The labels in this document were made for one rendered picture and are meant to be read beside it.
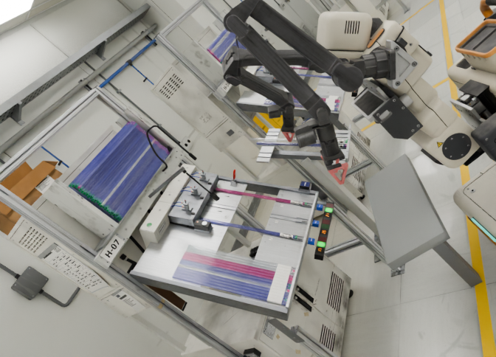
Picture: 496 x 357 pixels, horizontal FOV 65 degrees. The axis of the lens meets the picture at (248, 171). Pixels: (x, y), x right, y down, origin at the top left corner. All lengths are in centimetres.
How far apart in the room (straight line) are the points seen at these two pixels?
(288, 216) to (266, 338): 57
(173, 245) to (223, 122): 129
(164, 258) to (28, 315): 155
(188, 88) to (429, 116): 181
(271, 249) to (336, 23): 99
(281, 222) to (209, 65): 137
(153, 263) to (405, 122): 121
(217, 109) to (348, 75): 175
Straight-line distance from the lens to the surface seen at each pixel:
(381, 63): 127
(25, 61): 412
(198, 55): 284
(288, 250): 181
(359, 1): 607
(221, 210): 199
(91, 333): 331
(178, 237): 192
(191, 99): 292
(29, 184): 218
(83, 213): 187
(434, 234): 155
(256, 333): 193
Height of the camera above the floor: 160
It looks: 16 degrees down
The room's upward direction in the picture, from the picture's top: 48 degrees counter-clockwise
